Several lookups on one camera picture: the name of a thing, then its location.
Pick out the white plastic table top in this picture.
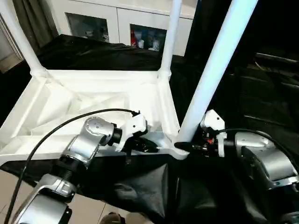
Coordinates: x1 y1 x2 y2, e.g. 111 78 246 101
0 69 188 166

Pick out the black plastic mat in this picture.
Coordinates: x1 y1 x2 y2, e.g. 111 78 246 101
0 34 299 224

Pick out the white glass-door cabinet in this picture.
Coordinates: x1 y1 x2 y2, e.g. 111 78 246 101
47 0 197 56

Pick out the grey curtain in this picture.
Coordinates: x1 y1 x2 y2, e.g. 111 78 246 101
12 0 61 49

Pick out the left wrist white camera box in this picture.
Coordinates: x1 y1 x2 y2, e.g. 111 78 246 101
114 112 148 152

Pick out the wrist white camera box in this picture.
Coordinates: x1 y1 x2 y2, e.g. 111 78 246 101
114 112 148 152
200 110 228 157

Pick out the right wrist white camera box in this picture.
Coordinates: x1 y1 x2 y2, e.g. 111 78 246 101
200 110 228 157

